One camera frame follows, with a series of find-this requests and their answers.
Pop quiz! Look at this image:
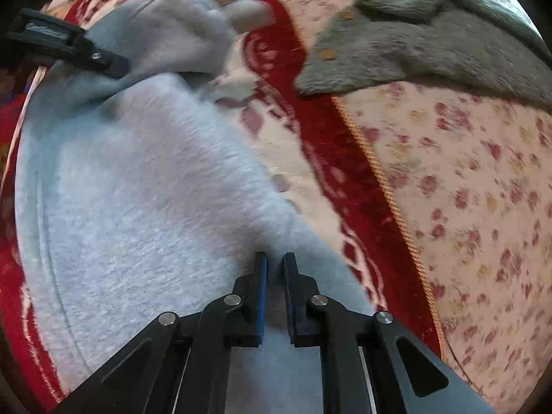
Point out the pink floral quilt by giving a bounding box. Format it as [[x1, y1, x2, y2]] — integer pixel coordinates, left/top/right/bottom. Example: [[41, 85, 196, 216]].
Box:
[[267, 0, 552, 410]]

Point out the grey fleece jacket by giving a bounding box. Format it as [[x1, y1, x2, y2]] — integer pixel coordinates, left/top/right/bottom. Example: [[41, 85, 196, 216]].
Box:
[[293, 0, 552, 110]]

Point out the red floral blanket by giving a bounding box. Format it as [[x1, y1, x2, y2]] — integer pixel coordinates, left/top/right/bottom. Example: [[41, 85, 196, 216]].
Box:
[[0, 0, 445, 414]]

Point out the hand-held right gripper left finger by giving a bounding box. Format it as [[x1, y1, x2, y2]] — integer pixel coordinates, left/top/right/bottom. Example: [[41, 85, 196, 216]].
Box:
[[52, 251, 270, 414]]

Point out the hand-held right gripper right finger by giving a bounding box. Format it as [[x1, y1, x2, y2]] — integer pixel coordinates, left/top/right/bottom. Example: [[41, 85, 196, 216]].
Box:
[[282, 252, 496, 414]]

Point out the light grey sweatshirt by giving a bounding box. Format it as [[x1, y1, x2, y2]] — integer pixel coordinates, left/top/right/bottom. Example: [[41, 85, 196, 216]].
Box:
[[15, 0, 376, 414]]

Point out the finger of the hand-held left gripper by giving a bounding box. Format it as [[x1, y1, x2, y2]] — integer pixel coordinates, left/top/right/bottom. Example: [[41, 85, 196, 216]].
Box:
[[6, 9, 131, 79]]

